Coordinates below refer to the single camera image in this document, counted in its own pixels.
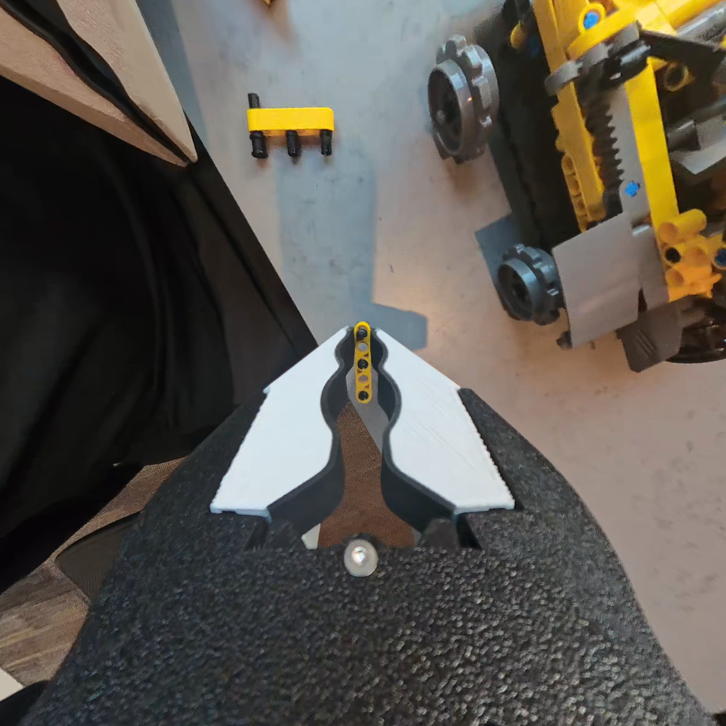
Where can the yellow grey brick vehicle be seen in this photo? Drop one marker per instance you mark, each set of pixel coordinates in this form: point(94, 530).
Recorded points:
point(601, 272)

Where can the person's black clothing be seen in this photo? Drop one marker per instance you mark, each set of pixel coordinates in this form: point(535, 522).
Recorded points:
point(113, 340)

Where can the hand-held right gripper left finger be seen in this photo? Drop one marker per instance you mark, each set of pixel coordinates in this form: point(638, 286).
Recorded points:
point(278, 448)

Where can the grey desk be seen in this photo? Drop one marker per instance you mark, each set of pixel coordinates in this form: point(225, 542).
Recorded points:
point(397, 227)

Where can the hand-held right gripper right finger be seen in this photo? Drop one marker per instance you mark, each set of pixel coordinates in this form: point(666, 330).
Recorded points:
point(448, 448)

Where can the yellow brick beam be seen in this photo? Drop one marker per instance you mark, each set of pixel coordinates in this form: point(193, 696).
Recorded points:
point(363, 368)
point(289, 118)

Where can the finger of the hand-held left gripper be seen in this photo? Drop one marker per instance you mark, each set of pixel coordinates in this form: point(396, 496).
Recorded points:
point(136, 68)
point(56, 73)

